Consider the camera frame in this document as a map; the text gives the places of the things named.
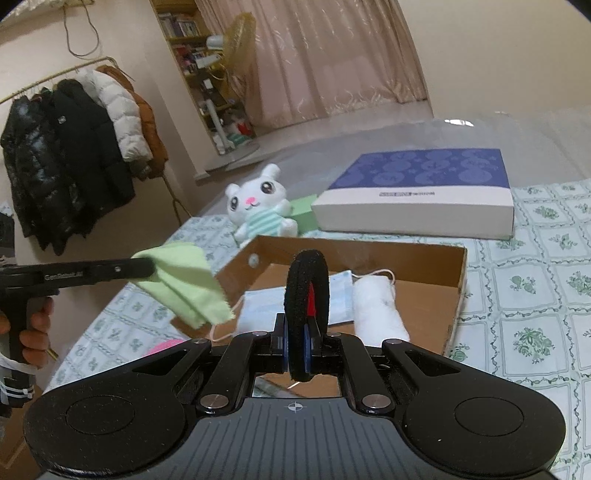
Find brown jacket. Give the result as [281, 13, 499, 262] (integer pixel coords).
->
[95, 65, 169, 181]

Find white bunny plush toy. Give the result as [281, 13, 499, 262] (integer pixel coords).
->
[225, 164, 301, 247]

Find light green cloth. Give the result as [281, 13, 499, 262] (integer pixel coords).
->
[130, 243, 235, 329]

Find white puffer jacket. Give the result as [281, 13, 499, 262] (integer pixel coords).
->
[76, 68, 153, 162]

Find matte black coat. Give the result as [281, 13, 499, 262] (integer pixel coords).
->
[39, 78, 137, 241]

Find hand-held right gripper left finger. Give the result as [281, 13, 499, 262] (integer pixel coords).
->
[131, 314, 294, 415]

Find rolled white towel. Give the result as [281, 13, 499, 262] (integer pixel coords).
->
[352, 272, 411, 348]

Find hanging wall cord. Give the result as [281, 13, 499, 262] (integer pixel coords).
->
[64, 4, 100, 58]

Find blue and white flat box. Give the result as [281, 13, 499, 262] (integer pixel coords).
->
[310, 148, 514, 240]

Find standing fan with cover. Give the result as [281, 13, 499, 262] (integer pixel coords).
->
[203, 13, 262, 160]

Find small green box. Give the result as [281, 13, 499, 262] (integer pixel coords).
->
[288, 194, 320, 232]

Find cluttered bookshelf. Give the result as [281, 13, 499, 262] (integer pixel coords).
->
[150, 0, 257, 153]

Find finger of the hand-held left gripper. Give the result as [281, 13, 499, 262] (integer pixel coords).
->
[90, 257, 156, 281]

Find black round pad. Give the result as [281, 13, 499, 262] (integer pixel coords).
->
[285, 249, 331, 382]

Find shiny black puffer jacket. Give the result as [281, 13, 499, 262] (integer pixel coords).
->
[0, 90, 79, 257]

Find brown cardboard box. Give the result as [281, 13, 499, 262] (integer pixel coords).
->
[170, 234, 468, 358]

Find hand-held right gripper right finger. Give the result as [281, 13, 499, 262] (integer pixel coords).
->
[302, 318, 460, 415]

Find clear plastic sheet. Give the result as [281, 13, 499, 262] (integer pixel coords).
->
[185, 108, 591, 217]

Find blue face mask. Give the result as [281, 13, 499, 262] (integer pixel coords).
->
[210, 268, 397, 344]

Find person's left hand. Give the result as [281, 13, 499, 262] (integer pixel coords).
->
[18, 296, 55, 368]

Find pink patterned curtain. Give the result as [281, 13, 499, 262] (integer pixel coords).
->
[196, 0, 428, 130]

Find pink round object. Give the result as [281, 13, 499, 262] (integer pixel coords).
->
[147, 339, 185, 357]

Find bamboo clothes rack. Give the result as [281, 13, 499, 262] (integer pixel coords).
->
[0, 56, 190, 227]

